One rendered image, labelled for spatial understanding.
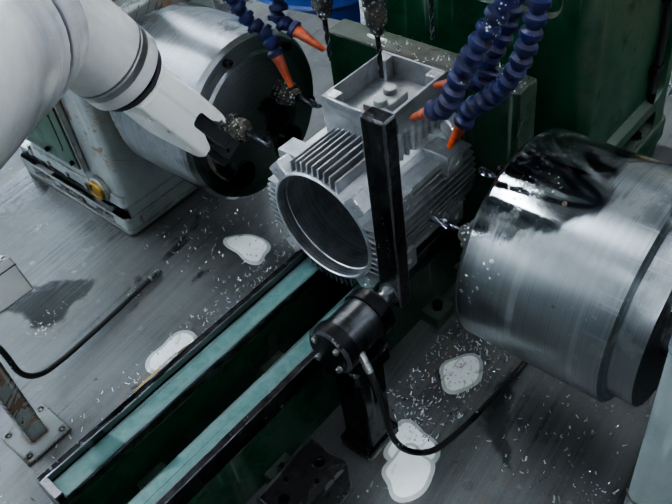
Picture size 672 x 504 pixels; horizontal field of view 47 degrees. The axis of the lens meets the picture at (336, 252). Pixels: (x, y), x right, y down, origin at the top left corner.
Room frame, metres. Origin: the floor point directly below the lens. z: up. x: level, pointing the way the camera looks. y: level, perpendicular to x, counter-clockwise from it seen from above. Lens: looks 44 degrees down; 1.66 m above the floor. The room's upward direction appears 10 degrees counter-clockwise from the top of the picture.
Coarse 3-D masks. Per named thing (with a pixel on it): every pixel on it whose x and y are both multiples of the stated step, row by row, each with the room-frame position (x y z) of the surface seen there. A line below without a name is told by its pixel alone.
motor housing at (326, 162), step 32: (320, 160) 0.73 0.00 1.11; (352, 160) 0.72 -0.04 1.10; (416, 160) 0.75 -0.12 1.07; (288, 192) 0.78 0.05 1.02; (320, 192) 0.81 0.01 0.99; (352, 192) 0.69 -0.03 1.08; (416, 192) 0.71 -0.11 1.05; (448, 192) 0.74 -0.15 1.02; (288, 224) 0.77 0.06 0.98; (320, 224) 0.78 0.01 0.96; (352, 224) 0.79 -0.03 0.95; (416, 224) 0.69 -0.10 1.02; (320, 256) 0.74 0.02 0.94; (352, 256) 0.73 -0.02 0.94
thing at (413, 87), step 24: (360, 72) 0.85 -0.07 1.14; (384, 72) 0.86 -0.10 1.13; (408, 72) 0.85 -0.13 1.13; (336, 96) 0.80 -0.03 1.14; (360, 96) 0.84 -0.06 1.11; (384, 96) 0.80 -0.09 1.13; (408, 96) 0.82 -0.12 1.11; (432, 96) 0.79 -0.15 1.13; (336, 120) 0.79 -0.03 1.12; (408, 120) 0.76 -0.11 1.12; (408, 144) 0.75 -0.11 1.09
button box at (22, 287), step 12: (0, 264) 0.68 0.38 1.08; (12, 264) 0.68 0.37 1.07; (0, 276) 0.67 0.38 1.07; (12, 276) 0.67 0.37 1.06; (24, 276) 0.68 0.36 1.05; (0, 288) 0.66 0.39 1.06; (12, 288) 0.66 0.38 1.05; (24, 288) 0.67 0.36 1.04; (0, 300) 0.65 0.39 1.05; (12, 300) 0.65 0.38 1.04; (0, 312) 0.64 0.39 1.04
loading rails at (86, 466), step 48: (432, 240) 0.75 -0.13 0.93; (288, 288) 0.72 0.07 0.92; (336, 288) 0.76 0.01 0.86; (432, 288) 0.74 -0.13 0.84; (240, 336) 0.65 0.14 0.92; (288, 336) 0.69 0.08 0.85; (384, 336) 0.67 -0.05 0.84; (144, 384) 0.59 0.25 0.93; (192, 384) 0.59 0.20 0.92; (240, 384) 0.63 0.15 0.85; (288, 384) 0.56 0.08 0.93; (336, 384) 0.60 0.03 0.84; (96, 432) 0.53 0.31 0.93; (144, 432) 0.53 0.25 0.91; (192, 432) 0.57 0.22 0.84; (240, 432) 0.50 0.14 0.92; (288, 432) 0.54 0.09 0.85; (48, 480) 0.48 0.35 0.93; (96, 480) 0.49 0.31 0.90; (144, 480) 0.51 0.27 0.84; (192, 480) 0.45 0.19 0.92; (240, 480) 0.49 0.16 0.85
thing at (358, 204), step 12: (444, 132) 0.79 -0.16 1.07; (288, 156) 0.77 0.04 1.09; (276, 168) 0.76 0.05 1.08; (288, 168) 0.76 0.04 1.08; (360, 192) 0.68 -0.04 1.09; (348, 204) 0.67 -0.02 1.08; (360, 204) 0.67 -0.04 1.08; (360, 216) 0.66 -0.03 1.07; (288, 240) 0.77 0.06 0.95; (372, 276) 0.67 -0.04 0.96
